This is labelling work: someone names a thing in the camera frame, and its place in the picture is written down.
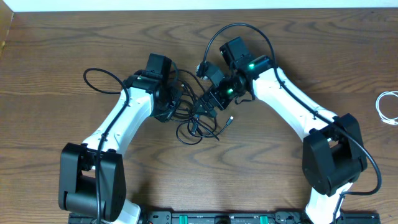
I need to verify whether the black USB cable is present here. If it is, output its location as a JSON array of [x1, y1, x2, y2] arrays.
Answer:
[[167, 68, 234, 146]]

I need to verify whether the white USB cable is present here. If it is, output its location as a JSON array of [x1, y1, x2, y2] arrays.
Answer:
[[375, 90, 398, 126]]

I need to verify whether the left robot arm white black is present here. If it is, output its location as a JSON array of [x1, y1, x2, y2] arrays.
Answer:
[[58, 53, 182, 223]]

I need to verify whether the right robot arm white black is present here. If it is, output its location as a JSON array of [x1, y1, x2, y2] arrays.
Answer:
[[195, 37, 368, 223]]

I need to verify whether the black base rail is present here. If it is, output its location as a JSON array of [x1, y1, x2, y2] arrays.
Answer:
[[67, 211, 381, 224]]

